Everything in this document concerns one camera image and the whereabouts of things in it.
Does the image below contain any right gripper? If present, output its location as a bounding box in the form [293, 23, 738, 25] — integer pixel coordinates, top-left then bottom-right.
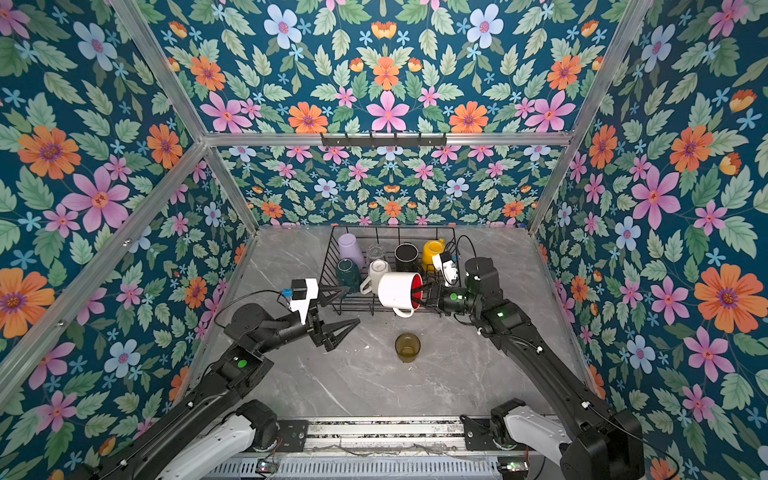
[406, 282, 483, 318]

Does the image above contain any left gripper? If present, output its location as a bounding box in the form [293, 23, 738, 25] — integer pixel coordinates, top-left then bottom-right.
[254, 283, 360, 358]

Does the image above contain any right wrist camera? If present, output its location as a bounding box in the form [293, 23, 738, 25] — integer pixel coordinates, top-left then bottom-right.
[432, 251, 460, 287]

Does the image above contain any black hook rail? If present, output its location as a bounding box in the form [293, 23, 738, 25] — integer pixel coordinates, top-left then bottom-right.
[320, 133, 448, 148]

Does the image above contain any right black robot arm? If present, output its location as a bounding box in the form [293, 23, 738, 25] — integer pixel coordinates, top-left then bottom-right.
[405, 257, 645, 479]

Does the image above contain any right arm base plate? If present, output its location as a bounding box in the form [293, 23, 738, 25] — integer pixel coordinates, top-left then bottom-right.
[459, 415, 503, 451]

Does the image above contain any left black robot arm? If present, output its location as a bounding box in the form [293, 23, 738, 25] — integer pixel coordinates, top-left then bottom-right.
[72, 279, 360, 479]

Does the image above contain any black mug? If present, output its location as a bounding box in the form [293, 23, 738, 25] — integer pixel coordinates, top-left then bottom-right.
[394, 242, 420, 273]

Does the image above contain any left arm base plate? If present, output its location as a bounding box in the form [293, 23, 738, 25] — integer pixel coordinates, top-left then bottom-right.
[253, 420, 309, 454]

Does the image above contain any cream mug green outside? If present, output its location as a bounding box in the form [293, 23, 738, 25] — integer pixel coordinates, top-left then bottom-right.
[336, 258, 362, 295]

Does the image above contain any lilac plastic cup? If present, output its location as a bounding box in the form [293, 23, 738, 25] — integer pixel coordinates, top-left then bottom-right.
[338, 233, 367, 270]

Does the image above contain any yellow mug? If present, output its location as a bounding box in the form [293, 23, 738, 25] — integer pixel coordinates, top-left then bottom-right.
[422, 239, 445, 272]

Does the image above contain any cream white mug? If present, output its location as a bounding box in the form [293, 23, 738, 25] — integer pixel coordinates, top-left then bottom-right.
[360, 259, 390, 295]

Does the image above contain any white ventilation grille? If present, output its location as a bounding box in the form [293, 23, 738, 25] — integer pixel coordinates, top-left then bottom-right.
[206, 457, 502, 479]

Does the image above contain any clear glass cup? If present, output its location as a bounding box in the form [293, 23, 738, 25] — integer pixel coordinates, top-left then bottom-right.
[367, 244, 386, 263]

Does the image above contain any black wire dish rack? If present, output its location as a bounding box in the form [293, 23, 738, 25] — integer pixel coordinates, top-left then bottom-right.
[319, 225, 464, 318]

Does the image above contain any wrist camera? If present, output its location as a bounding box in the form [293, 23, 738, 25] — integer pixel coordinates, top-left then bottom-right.
[432, 251, 460, 287]
[282, 278, 319, 325]

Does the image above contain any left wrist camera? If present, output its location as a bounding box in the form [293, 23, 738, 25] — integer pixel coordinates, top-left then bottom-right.
[282, 278, 319, 325]

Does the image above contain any red mug white outside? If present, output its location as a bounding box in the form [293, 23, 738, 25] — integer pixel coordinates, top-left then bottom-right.
[377, 272, 422, 318]

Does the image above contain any olive green glass cup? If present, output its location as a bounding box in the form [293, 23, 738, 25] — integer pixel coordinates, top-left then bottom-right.
[395, 333, 422, 363]

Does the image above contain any aluminium mounting rail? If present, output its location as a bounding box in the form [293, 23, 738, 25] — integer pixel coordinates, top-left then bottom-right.
[224, 416, 544, 463]

